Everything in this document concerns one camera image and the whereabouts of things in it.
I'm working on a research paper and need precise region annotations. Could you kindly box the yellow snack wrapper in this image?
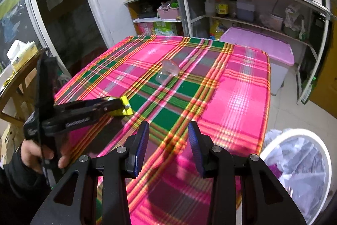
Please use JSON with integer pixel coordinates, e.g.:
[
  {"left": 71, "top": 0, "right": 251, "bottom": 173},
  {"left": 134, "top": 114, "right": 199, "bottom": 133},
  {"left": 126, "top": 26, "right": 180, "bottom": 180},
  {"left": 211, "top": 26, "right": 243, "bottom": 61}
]
[{"left": 108, "top": 95, "right": 134, "bottom": 116}]

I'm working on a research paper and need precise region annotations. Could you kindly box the clear plastic cup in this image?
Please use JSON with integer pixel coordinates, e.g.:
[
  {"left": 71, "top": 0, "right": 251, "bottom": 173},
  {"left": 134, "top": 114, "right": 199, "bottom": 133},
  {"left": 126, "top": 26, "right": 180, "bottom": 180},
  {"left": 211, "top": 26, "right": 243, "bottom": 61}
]
[{"left": 155, "top": 59, "right": 181, "bottom": 85}]

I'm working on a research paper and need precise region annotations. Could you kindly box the white trash bin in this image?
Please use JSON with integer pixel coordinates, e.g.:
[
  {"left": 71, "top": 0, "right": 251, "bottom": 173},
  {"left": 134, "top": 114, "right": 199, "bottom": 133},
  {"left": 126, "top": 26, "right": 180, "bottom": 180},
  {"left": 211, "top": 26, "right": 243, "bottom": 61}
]
[{"left": 260, "top": 128, "right": 332, "bottom": 224}]

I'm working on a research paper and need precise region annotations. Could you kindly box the grey kitchen shelf unit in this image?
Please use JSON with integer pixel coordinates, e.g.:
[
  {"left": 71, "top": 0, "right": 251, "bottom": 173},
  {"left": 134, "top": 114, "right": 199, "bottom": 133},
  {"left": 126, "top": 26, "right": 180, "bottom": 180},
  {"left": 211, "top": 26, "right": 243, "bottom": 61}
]
[{"left": 180, "top": 0, "right": 336, "bottom": 101}]

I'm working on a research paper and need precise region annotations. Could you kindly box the person's left hand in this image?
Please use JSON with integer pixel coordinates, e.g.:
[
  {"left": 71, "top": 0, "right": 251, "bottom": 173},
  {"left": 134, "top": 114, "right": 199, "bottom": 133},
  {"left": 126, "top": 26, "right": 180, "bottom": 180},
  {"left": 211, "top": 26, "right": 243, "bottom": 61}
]
[{"left": 20, "top": 133, "right": 72, "bottom": 174}]

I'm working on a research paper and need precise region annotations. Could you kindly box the wooden side table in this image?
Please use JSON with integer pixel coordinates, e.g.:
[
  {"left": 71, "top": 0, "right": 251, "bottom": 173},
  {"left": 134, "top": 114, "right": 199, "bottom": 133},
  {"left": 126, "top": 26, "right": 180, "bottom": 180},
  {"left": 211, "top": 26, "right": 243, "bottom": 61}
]
[{"left": 1, "top": 48, "right": 47, "bottom": 127}]

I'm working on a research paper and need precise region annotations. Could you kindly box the pink plaid tablecloth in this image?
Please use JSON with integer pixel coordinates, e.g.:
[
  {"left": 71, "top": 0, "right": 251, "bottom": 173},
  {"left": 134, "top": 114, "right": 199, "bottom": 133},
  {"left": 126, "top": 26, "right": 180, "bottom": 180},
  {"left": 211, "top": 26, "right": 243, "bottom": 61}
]
[{"left": 55, "top": 35, "right": 271, "bottom": 224}]

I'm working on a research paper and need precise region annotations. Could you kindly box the tissue box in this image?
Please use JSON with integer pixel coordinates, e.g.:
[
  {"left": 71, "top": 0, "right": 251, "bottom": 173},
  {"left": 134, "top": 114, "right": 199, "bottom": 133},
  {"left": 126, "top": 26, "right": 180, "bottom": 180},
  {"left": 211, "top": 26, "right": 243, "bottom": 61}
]
[{"left": 7, "top": 39, "right": 38, "bottom": 73}]

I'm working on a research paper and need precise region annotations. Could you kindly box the small wooden shelf cabinet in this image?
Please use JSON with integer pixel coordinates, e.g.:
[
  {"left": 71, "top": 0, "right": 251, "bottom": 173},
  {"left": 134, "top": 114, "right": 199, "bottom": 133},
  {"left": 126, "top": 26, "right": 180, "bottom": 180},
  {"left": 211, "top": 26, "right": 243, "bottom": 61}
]
[{"left": 124, "top": 0, "right": 188, "bottom": 36}]

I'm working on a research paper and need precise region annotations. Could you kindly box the pink plastic basket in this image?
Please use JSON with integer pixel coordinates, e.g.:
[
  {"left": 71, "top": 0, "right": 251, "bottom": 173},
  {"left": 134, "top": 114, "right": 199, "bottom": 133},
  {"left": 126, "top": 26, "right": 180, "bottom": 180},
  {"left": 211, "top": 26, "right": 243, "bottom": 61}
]
[{"left": 157, "top": 7, "right": 180, "bottom": 19}]

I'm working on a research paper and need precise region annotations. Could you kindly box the pink lidded storage box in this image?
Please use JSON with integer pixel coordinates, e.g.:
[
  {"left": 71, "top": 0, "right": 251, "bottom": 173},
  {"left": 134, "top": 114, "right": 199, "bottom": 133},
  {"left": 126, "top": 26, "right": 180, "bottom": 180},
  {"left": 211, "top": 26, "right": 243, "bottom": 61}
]
[{"left": 219, "top": 26, "right": 296, "bottom": 96}]

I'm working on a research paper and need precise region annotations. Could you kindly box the yellow wooden door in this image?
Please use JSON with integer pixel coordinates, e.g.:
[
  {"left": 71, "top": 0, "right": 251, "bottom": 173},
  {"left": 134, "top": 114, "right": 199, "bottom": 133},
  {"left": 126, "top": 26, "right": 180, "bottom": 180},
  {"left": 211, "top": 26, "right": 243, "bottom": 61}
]
[{"left": 310, "top": 22, "right": 337, "bottom": 118}]

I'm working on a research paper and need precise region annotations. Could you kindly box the yellow label bottle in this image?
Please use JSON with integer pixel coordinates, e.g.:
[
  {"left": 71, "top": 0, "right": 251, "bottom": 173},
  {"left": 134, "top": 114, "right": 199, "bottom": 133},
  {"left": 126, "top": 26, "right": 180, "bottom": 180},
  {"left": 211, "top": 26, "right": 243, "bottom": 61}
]
[{"left": 215, "top": 0, "right": 229, "bottom": 17}]

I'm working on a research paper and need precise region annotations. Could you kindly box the blue liquid jug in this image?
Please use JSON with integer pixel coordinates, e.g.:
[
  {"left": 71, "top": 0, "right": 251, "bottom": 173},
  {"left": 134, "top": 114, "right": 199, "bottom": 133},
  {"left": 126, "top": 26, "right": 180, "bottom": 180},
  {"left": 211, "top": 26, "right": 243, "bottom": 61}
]
[{"left": 237, "top": 0, "right": 255, "bottom": 22}]

